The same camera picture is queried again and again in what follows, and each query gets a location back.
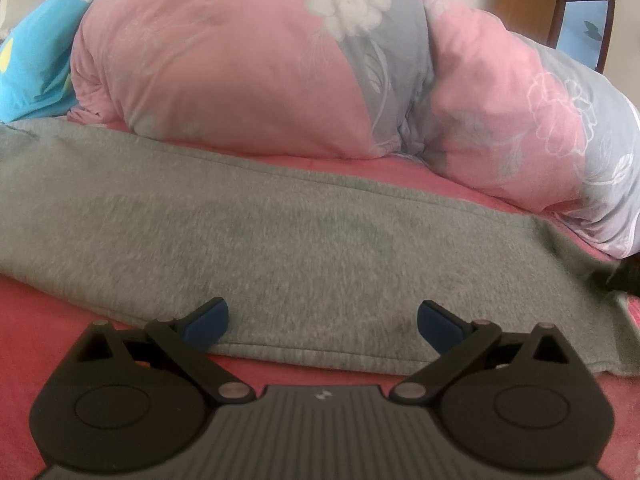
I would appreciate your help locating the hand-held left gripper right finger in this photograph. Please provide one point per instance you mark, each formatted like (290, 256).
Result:
(437, 327)

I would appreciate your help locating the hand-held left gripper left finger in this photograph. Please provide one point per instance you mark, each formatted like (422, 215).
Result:
(207, 325)

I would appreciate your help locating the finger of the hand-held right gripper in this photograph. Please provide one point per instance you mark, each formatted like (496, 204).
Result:
(627, 275)

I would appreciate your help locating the grey sweatpants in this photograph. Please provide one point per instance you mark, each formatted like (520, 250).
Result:
(250, 240)

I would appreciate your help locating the pink grey floral quilt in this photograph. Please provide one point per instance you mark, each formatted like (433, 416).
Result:
(225, 60)

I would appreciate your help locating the blue striped blanket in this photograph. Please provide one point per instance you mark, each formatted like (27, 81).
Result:
(35, 60)

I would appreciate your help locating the pink cream headboard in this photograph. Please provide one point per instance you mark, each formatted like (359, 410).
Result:
(20, 5)

